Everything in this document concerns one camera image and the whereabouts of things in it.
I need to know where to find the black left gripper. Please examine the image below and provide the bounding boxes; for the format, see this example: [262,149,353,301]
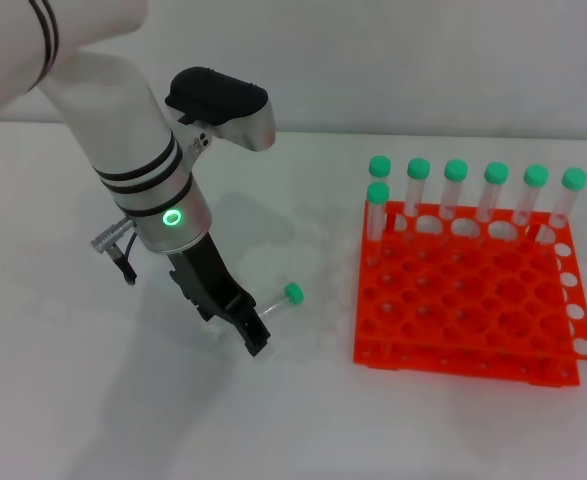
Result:
[165,234,275,359]

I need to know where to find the green-capped test tube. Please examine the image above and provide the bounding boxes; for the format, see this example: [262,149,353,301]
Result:
[474,162,510,225]
[210,282,305,346]
[402,157,432,219]
[536,167,587,246]
[365,182,391,267]
[367,155,394,202]
[511,164,550,227]
[439,159,469,222]

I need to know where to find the orange test tube rack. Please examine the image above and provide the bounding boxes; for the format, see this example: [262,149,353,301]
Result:
[351,199,587,389]

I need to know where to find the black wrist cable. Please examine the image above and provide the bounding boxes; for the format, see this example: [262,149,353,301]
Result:
[116,230,139,287]

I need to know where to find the silver cable connector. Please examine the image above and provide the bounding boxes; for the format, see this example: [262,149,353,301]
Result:
[91,217,142,251]

